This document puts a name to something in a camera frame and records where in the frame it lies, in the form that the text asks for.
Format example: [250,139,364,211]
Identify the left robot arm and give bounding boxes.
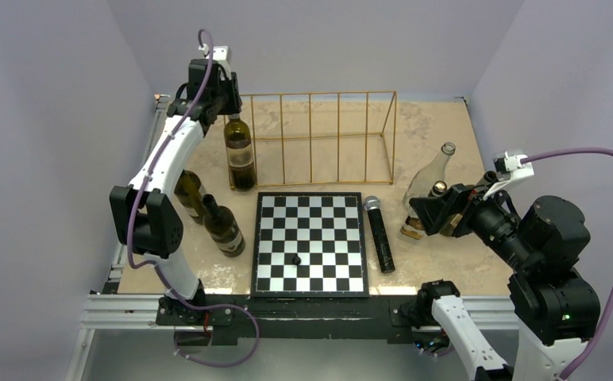
[110,56,241,325]

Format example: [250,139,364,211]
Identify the black white chessboard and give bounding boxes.
[250,191,369,298]

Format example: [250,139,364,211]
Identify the green wine bottle far left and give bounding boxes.
[174,170,206,225]

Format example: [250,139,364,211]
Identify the gold wire wine rack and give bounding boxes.
[241,90,399,188]

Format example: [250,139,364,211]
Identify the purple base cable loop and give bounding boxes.
[173,303,261,369]

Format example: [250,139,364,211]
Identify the black handheld microphone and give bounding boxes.
[363,195,395,274]

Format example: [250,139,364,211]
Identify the green Primitivo wine bottle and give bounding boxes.
[223,114,256,191]

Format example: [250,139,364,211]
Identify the clear empty glass bottle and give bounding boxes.
[403,142,456,209]

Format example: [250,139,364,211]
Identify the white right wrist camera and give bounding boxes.
[483,151,534,200]

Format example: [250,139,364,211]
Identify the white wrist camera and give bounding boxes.
[210,45,232,80]
[483,151,534,200]

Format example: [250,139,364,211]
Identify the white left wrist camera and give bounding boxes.
[210,45,232,80]

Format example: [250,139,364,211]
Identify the clear square liquor bottle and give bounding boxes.
[400,180,448,240]

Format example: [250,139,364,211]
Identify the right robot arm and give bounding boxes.
[403,184,600,380]

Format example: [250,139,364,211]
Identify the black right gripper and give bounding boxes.
[411,172,538,266]

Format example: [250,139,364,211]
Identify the dark bottle far right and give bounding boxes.
[439,171,498,237]

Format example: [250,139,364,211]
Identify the dark green wine bottle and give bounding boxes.
[202,194,245,257]

